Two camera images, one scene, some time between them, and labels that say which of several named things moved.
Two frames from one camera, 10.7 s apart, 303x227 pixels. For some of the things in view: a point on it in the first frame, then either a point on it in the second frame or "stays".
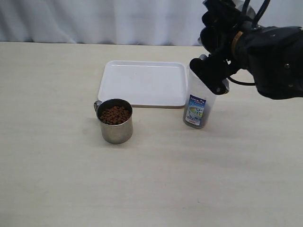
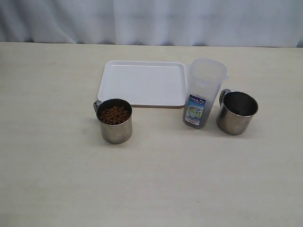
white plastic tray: x=148 y=84 stays
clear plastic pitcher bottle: x=200 y=101 stays
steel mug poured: x=199 y=40 to x=237 y=109
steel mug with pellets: x=116 y=117 stays
